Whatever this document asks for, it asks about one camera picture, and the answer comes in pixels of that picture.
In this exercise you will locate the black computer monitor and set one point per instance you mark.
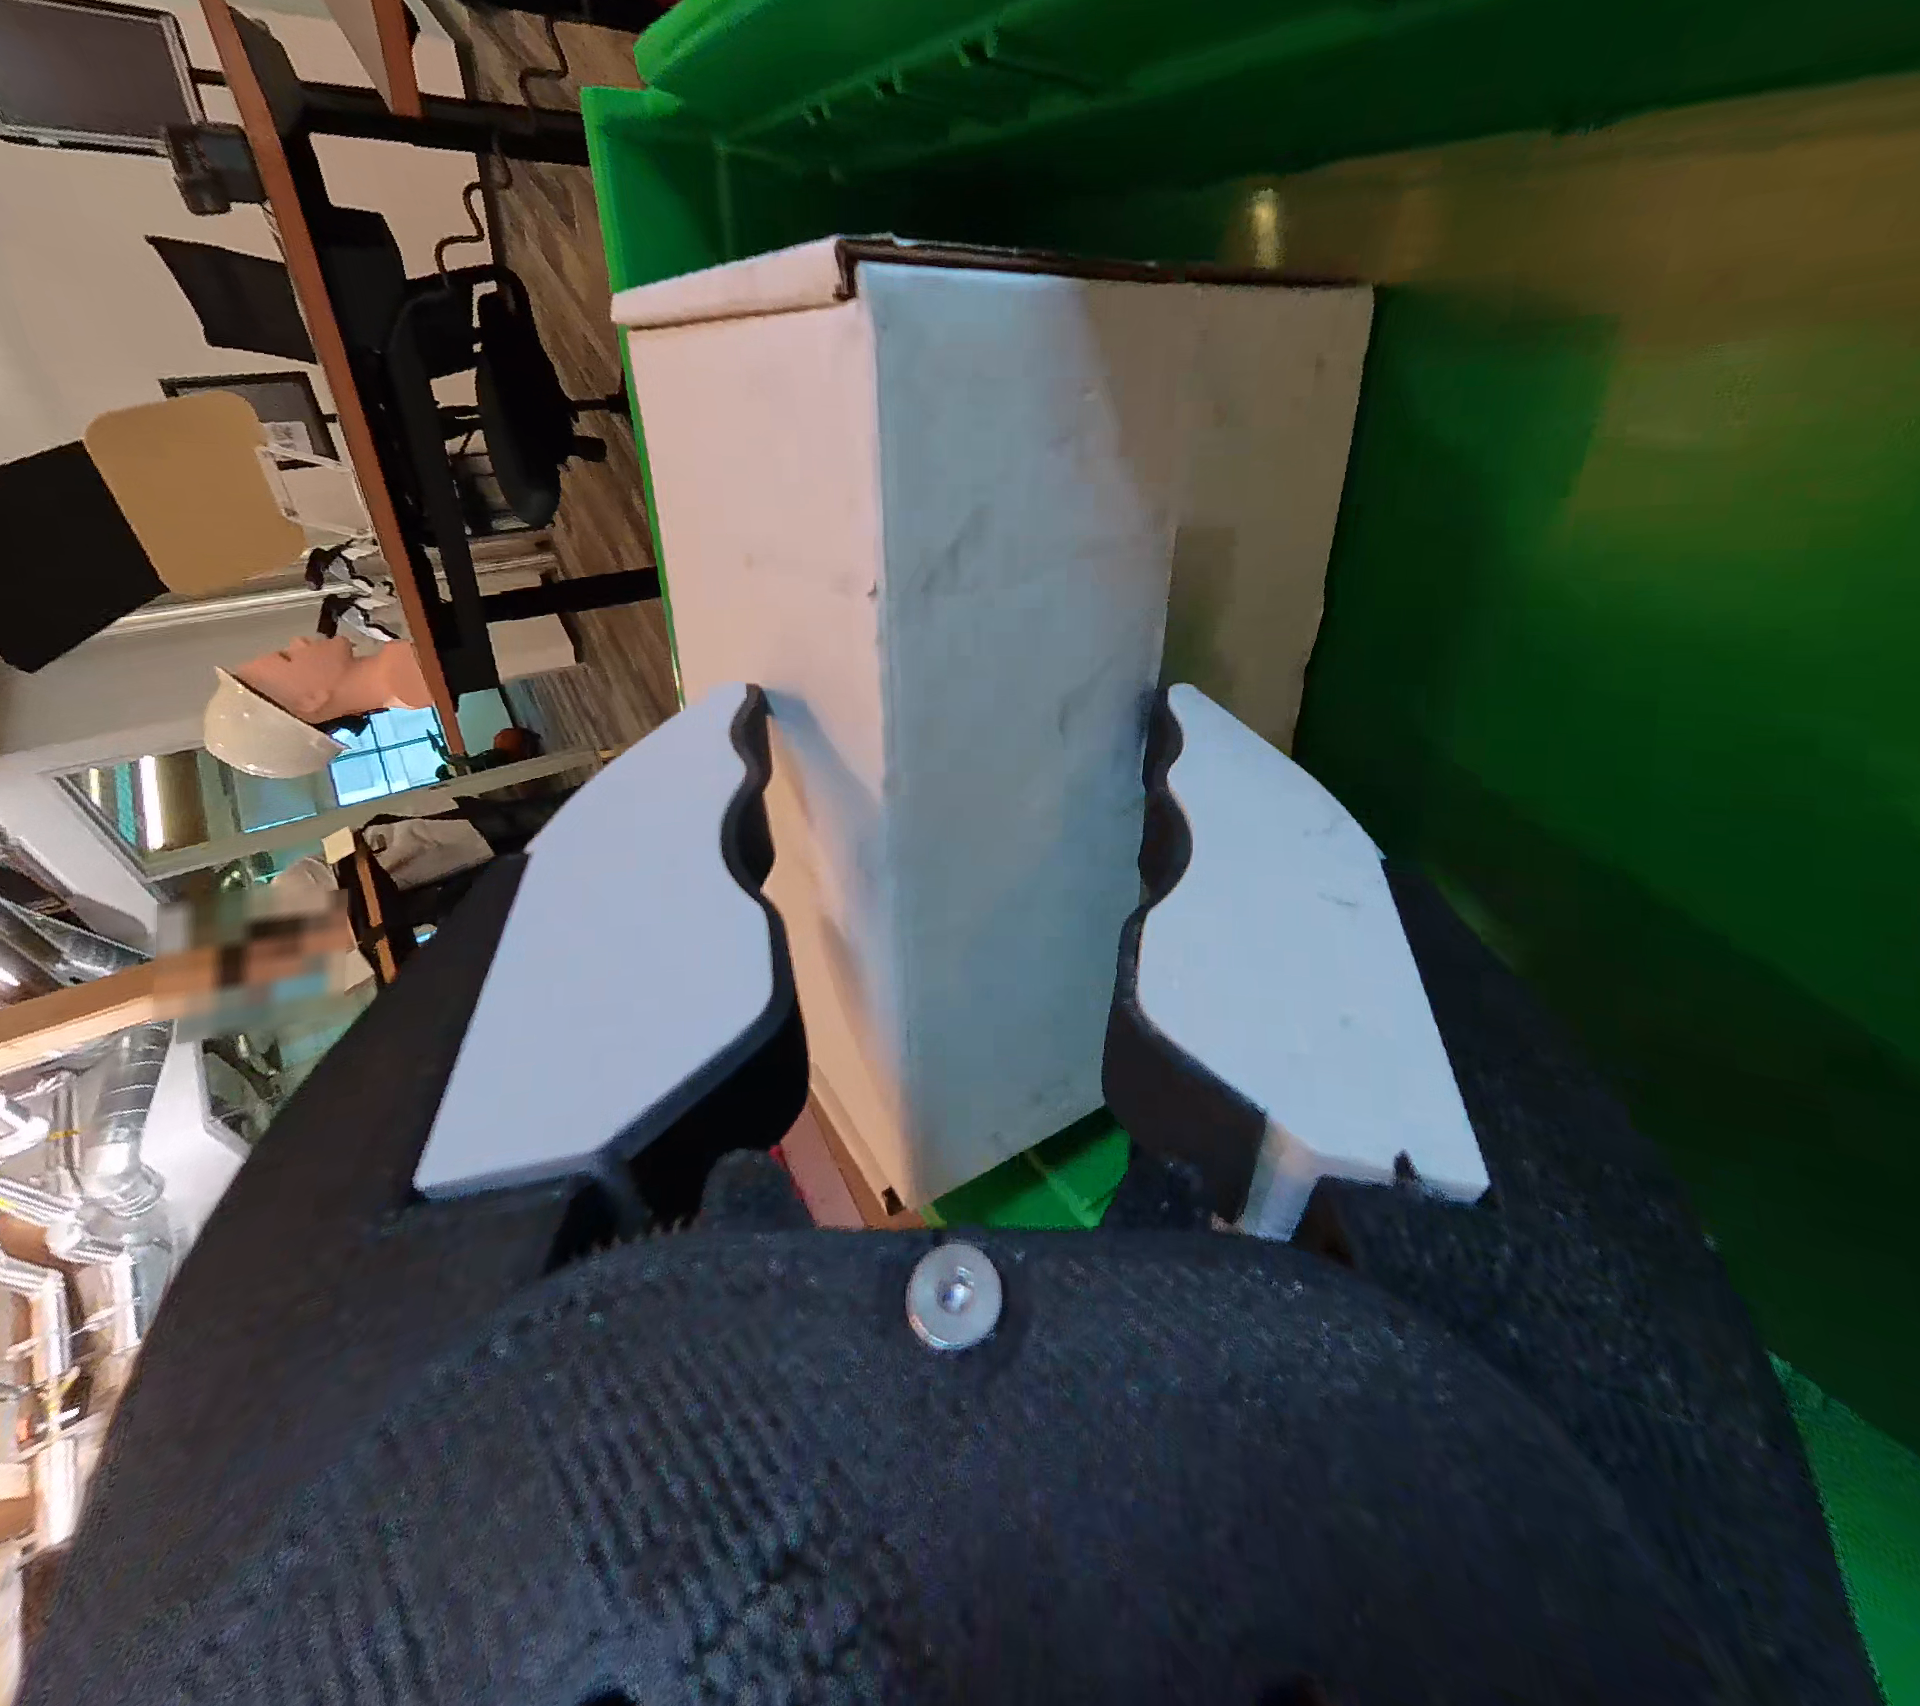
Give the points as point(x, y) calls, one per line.
point(83, 70)

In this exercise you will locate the white cardboard box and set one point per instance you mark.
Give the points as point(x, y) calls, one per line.
point(1020, 610)

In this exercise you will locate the black panel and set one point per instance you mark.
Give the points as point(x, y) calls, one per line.
point(233, 297)

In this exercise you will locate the mannequin head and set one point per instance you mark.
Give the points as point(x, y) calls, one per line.
point(375, 675)

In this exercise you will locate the green plastic storage bin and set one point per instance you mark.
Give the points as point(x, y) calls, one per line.
point(1575, 610)

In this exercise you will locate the small black device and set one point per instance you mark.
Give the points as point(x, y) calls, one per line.
point(206, 166)

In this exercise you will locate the tan and black bent board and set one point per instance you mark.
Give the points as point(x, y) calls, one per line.
point(194, 491)

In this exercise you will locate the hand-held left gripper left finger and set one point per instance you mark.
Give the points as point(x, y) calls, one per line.
point(614, 970)

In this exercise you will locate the black office chair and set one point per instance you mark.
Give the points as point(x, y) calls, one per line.
point(519, 416)

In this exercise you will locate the small framed picture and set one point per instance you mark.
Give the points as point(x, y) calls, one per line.
point(279, 405)

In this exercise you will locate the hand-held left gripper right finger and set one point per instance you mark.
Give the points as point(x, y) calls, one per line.
point(1304, 970)

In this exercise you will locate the white hard hat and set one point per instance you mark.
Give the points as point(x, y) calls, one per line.
point(262, 730)

